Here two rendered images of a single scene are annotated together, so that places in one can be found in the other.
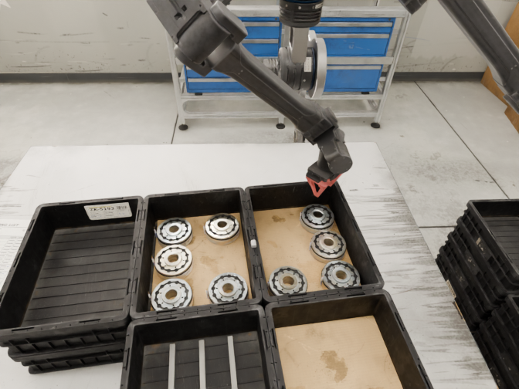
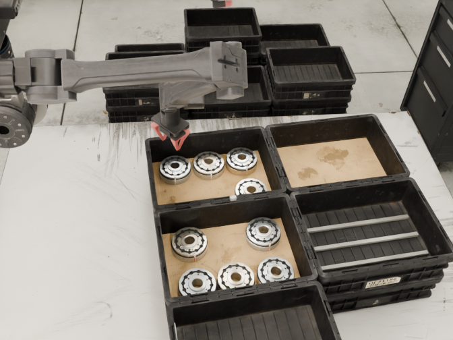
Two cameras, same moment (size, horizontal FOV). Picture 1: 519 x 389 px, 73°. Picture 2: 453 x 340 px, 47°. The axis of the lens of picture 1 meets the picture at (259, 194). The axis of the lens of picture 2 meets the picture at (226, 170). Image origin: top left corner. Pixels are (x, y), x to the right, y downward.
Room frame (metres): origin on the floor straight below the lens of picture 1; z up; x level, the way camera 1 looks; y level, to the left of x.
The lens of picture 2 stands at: (0.66, 0.98, 2.09)
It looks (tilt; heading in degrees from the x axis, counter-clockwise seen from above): 47 degrees down; 266
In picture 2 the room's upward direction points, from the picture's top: 3 degrees clockwise
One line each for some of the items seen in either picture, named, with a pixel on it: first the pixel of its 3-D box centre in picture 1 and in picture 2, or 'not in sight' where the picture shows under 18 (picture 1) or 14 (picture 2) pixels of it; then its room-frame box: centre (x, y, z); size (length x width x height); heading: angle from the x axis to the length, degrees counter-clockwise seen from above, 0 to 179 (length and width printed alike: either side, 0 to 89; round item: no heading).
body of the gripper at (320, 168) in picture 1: (328, 159); (170, 116); (0.76, -0.19, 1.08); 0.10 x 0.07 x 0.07; 138
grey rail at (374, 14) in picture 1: (288, 11); not in sight; (2.63, -0.16, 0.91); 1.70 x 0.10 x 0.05; 94
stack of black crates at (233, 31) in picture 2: not in sight; (220, 57); (0.56, -1.51, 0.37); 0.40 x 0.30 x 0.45; 4
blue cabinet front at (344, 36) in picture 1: (338, 57); not in sight; (2.62, -0.56, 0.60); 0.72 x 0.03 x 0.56; 94
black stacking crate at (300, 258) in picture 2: (198, 255); (231, 256); (0.58, 0.16, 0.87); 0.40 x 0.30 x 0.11; 10
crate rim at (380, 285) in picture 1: (305, 233); (213, 166); (0.63, -0.13, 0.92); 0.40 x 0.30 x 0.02; 10
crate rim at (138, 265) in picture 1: (196, 244); (232, 245); (0.58, 0.16, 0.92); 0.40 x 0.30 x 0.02; 10
